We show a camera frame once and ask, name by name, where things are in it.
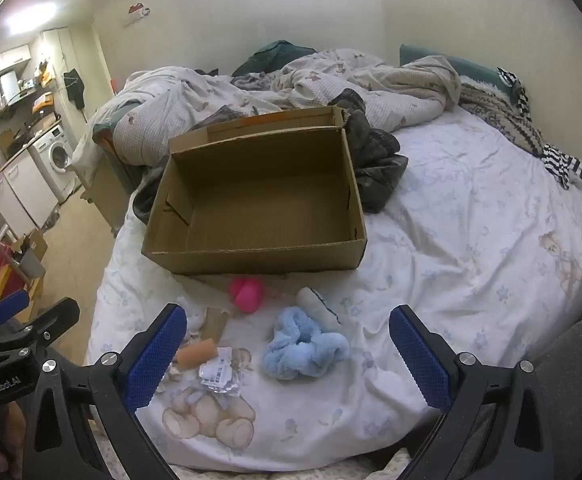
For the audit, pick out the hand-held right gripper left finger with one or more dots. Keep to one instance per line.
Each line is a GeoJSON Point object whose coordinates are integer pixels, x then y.
{"type": "Point", "coordinates": [156, 355]}

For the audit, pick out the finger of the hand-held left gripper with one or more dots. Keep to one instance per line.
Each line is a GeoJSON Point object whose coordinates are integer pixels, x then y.
{"type": "Point", "coordinates": [51, 322]}
{"type": "Point", "coordinates": [6, 307]}

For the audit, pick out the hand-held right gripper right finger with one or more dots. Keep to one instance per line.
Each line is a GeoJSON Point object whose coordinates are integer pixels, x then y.
{"type": "Point", "coordinates": [421, 355]}

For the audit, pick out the orange foam cylinder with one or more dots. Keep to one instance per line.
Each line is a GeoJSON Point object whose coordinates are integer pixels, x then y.
{"type": "Point", "coordinates": [198, 352]}

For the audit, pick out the beige ruffled scrunchie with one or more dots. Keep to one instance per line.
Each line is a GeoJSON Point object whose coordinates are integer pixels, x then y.
{"type": "Point", "coordinates": [194, 316]}

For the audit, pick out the clear plastic bag white label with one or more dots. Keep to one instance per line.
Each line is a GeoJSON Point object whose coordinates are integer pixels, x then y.
{"type": "Point", "coordinates": [218, 372]}

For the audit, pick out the light blue fluffy cloth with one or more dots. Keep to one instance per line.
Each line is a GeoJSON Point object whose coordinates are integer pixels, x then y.
{"type": "Point", "coordinates": [303, 342]}

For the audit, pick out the brown cardboard box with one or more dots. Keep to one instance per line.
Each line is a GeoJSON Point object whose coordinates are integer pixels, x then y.
{"type": "Point", "coordinates": [271, 195]}

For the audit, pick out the pink soft ball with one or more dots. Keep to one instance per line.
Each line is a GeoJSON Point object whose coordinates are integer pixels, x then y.
{"type": "Point", "coordinates": [247, 295]}

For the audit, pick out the person's left hand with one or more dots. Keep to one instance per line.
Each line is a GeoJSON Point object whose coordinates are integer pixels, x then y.
{"type": "Point", "coordinates": [11, 430]}

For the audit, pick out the small cardboard box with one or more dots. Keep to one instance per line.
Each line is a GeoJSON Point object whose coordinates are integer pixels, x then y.
{"type": "Point", "coordinates": [33, 246]}

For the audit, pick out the small brown cardboard piece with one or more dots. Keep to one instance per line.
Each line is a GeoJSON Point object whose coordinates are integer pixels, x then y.
{"type": "Point", "coordinates": [216, 324]}

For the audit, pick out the white low cabinet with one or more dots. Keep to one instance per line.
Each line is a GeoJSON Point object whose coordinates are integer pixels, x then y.
{"type": "Point", "coordinates": [21, 190]}

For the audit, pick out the wooden bedside table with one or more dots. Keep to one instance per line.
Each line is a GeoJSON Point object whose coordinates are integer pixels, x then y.
{"type": "Point", "coordinates": [103, 185]}

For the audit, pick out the person's right leg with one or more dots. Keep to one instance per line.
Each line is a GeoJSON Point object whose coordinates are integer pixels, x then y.
{"type": "Point", "coordinates": [571, 360]}

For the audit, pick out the white washing machine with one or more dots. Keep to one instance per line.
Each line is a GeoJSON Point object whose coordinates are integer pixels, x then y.
{"type": "Point", "coordinates": [56, 157]}

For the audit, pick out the pillow with teal orange edge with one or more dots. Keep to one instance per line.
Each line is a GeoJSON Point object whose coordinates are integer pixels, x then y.
{"type": "Point", "coordinates": [103, 135]}

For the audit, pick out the dark camouflage clothing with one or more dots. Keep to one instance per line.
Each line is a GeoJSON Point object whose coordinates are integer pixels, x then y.
{"type": "Point", "coordinates": [376, 165]}

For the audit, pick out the dark hanging garment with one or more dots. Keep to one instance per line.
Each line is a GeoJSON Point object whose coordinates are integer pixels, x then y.
{"type": "Point", "coordinates": [76, 87]}

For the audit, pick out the black white striped garment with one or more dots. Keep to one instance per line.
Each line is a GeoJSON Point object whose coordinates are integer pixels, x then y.
{"type": "Point", "coordinates": [566, 165]}

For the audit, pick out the white upper cabinet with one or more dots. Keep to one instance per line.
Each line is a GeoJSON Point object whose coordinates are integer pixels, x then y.
{"type": "Point", "coordinates": [1, 62]}

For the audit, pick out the grey plaid cloth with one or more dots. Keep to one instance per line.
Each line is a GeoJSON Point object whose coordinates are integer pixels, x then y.
{"type": "Point", "coordinates": [223, 115]}

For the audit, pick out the patterned knit blanket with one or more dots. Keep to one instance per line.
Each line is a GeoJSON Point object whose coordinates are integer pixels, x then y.
{"type": "Point", "coordinates": [501, 115]}

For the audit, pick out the white bear print quilt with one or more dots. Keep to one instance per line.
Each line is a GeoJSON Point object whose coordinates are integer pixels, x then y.
{"type": "Point", "coordinates": [171, 95]}

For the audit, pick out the dark teal cloth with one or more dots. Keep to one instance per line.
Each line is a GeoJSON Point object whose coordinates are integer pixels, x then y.
{"type": "Point", "coordinates": [276, 52]}

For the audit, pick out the wall hook with red item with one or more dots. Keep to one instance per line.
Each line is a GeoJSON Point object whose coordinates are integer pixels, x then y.
{"type": "Point", "coordinates": [138, 12]}

